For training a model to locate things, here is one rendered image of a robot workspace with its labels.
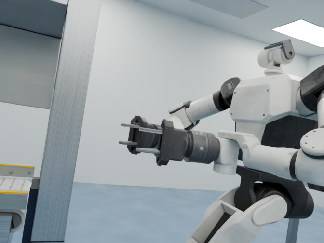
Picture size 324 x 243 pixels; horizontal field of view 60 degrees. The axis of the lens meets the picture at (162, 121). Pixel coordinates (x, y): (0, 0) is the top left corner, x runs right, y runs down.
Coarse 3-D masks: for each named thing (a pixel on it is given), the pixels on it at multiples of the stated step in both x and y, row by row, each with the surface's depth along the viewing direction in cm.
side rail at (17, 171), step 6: (0, 168) 79; (6, 168) 79; (12, 168) 80; (18, 168) 80; (24, 168) 81; (30, 168) 82; (0, 174) 79; (6, 174) 79; (12, 174) 80; (18, 174) 80; (24, 174) 81; (30, 174) 82
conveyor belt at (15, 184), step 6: (0, 180) 76; (6, 180) 77; (12, 180) 77; (18, 180) 78; (24, 180) 79; (0, 186) 71; (6, 186) 71; (12, 186) 72; (18, 186) 73; (24, 186) 74; (30, 186) 78; (0, 210) 57; (6, 210) 57; (12, 210) 57; (18, 210) 58; (24, 210) 60; (24, 216) 58; (24, 222) 58; (18, 228) 58
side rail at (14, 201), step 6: (0, 198) 55; (6, 198) 55; (12, 198) 56; (18, 198) 56; (24, 198) 56; (0, 204) 55; (6, 204) 55; (12, 204) 56; (18, 204) 56; (24, 204) 56
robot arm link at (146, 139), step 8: (136, 120) 92; (144, 120) 91; (136, 128) 92; (152, 128) 94; (136, 136) 92; (144, 136) 91; (152, 136) 94; (144, 144) 91; (152, 144) 97; (136, 152) 90
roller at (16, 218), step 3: (15, 213) 57; (15, 216) 57; (18, 216) 57; (12, 219) 57; (15, 219) 57; (18, 219) 57; (12, 222) 57; (15, 222) 57; (18, 222) 57; (12, 225) 57; (15, 225) 57; (18, 225) 57; (12, 228) 57
